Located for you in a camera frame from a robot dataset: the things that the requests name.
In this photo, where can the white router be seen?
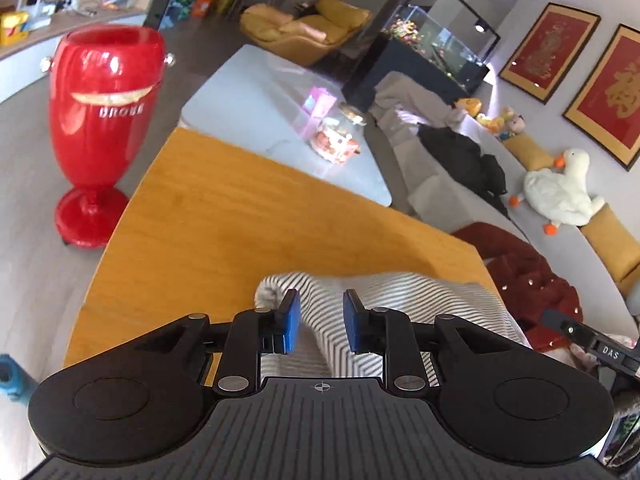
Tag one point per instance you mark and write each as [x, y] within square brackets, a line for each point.
[37, 15]

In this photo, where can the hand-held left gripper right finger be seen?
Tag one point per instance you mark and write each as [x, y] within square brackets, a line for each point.
[354, 326]

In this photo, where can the white goose plush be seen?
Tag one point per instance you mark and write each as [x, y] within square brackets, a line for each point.
[555, 192]

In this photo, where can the clear snack jar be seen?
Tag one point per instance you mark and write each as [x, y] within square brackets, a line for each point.
[335, 137]

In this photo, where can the grey sofa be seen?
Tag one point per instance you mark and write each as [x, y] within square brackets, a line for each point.
[545, 250]

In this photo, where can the small doll plush toys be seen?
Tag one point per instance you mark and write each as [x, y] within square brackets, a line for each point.
[505, 124]

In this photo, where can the red goblet-shaped bucket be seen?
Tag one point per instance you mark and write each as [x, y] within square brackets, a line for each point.
[102, 90]

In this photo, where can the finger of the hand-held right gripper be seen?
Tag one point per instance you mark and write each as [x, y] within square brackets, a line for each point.
[562, 322]

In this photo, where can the red framed wall picture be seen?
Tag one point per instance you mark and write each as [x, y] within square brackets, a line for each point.
[547, 50]
[612, 95]

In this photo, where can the pink translucent box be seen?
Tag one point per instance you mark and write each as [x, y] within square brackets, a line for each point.
[316, 102]

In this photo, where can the beige blanket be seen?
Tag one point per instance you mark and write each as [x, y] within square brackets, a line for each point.
[405, 100]

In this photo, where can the yellow box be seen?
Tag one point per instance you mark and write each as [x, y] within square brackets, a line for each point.
[12, 27]

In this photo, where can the glass fish tank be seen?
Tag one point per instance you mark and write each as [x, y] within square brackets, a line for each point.
[450, 35]

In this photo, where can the blue plastic object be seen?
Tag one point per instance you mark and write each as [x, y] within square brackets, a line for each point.
[15, 377]

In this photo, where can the yellow armchair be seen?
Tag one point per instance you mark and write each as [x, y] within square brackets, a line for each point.
[305, 27]

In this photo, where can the striped beige garment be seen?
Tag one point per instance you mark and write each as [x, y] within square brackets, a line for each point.
[440, 305]

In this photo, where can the orange box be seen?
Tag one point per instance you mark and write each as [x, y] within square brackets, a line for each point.
[205, 4]

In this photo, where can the yellow cushion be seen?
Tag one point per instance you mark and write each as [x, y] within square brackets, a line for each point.
[612, 240]
[530, 152]

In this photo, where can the white TV cabinet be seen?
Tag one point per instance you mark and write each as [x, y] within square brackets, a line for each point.
[30, 67]

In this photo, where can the white coffee table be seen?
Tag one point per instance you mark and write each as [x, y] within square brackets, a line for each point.
[250, 100]

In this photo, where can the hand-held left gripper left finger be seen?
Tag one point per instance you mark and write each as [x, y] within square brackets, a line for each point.
[290, 324]

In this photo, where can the black fish tank cabinet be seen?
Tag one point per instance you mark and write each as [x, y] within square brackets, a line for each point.
[395, 62]

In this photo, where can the yellow duck plush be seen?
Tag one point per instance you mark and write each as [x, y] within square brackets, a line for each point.
[469, 106]

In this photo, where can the red fluffy garment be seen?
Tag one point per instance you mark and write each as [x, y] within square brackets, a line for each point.
[525, 280]

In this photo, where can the black garment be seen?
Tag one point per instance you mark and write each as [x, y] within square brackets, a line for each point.
[460, 157]

